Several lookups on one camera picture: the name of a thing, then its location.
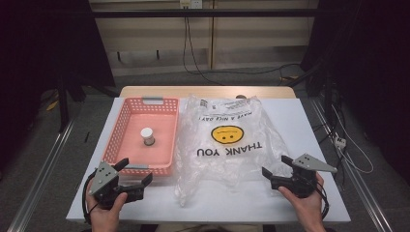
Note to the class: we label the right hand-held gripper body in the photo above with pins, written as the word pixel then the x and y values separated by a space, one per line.
pixel 304 180

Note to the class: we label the pink plastic basket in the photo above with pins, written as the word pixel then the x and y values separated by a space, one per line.
pixel 161 138

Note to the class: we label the wooden table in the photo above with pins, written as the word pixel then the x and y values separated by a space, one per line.
pixel 193 91

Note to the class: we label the white power strip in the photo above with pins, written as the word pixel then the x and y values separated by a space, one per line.
pixel 340 142

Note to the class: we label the aluminium floor rail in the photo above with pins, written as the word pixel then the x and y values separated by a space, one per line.
pixel 364 193
pixel 42 174

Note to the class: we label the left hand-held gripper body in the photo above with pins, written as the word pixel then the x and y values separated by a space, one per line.
pixel 104 180

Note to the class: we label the clear smiley plastic bag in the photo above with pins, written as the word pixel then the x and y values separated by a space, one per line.
pixel 225 161

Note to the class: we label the person's right hand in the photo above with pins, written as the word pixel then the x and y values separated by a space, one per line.
pixel 309 211

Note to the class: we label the yellow floor tape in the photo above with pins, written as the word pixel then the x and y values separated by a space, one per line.
pixel 52 105

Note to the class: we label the small white-capped bottle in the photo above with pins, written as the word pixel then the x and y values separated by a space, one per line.
pixel 147 135

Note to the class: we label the black metal stand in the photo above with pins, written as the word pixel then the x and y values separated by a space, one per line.
pixel 63 106

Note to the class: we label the white wall socket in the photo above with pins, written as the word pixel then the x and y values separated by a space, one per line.
pixel 190 3

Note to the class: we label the black horizontal bar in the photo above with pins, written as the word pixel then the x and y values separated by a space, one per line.
pixel 193 13

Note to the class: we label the person's left hand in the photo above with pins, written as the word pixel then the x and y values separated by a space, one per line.
pixel 104 220

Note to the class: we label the white table cover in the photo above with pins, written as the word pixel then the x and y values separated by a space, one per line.
pixel 225 209

